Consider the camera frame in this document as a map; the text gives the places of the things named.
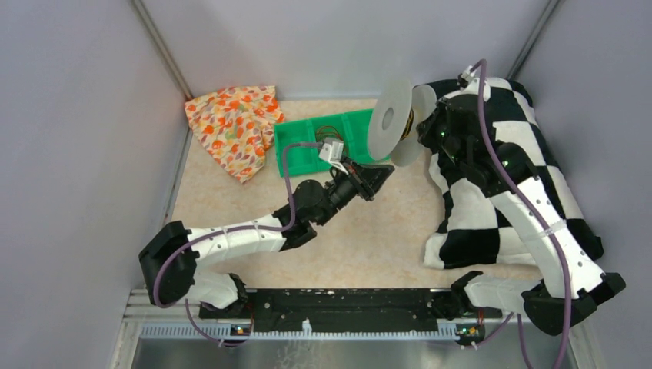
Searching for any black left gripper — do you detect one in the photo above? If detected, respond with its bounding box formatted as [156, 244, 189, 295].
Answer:
[315, 155, 394, 227]

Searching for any white perforated cable spool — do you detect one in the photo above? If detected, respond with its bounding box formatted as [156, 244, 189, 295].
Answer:
[367, 78, 437, 167]

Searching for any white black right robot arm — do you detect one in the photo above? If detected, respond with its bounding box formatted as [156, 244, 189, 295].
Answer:
[417, 95, 626, 336]

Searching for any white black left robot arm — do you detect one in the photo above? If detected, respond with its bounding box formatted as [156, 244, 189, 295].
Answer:
[138, 159, 394, 318]

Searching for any green plastic divided bin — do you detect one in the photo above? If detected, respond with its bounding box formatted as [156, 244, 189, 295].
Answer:
[274, 109, 374, 177]

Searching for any black white checkered pillow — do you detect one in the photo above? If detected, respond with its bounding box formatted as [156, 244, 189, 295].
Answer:
[424, 77, 604, 269]

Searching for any orange floral cloth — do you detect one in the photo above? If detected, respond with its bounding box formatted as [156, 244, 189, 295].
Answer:
[184, 85, 285, 184]

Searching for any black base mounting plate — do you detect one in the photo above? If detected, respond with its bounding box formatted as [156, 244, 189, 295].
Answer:
[198, 288, 505, 336]

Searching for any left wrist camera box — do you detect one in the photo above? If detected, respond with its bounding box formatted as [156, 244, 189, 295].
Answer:
[318, 137, 344, 167]

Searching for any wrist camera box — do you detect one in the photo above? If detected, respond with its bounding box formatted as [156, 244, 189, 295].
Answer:
[457, 65, 480, 94]
[318, 137, 344, 167]

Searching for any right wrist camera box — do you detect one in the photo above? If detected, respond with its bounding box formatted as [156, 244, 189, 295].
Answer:
[457, 65, 480, 94]

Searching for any red wire coil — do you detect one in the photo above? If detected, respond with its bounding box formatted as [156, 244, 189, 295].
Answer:
[314, 125, 352, 159]

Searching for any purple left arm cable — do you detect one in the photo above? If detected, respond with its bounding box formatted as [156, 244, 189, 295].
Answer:
[152, 141, 327, 349]

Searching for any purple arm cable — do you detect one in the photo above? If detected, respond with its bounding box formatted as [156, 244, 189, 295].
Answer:
[468, 58, 574, 369]
[152, 141, 327, 349]

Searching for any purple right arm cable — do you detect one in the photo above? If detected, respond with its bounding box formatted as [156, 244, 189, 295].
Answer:
[468, 58, 574, 369]

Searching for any aluminium front rail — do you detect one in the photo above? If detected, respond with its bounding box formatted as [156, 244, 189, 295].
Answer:
[108, 288, 602, 369]

